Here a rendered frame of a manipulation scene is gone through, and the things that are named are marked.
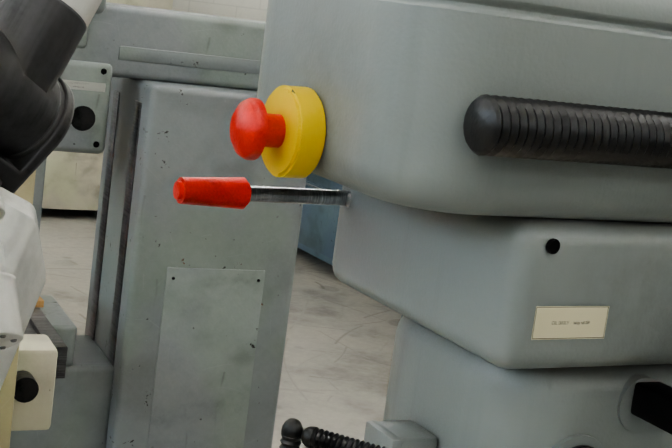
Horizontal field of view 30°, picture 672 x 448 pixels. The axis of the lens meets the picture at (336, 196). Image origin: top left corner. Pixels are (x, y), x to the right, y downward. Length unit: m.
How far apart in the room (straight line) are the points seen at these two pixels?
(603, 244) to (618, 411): 0.14
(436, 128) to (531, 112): 0.06
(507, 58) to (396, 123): 0.07
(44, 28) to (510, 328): 0.53
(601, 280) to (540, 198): 0.09
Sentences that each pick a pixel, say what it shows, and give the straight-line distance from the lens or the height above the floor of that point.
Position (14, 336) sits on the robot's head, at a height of 1.58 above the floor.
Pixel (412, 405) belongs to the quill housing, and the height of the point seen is 1.56.
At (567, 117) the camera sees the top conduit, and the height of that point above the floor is 1.80.
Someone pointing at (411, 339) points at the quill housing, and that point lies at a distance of 0.94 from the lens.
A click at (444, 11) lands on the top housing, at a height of 1.85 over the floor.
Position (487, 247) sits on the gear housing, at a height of 1.71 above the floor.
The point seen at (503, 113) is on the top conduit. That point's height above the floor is 1.80.
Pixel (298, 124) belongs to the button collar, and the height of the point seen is 1.77.
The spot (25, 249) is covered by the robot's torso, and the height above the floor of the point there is 1.61.
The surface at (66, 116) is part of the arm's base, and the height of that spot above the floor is 1.71.
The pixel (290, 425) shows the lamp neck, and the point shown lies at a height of 1.59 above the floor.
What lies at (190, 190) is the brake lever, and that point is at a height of 1.70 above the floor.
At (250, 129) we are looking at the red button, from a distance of 0.78.
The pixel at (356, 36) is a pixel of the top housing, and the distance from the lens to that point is 0.77.
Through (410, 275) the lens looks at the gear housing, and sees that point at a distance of 0.88.
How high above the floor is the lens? 1.85
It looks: 9 degrees down
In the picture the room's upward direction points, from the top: 8 degrees clockwise
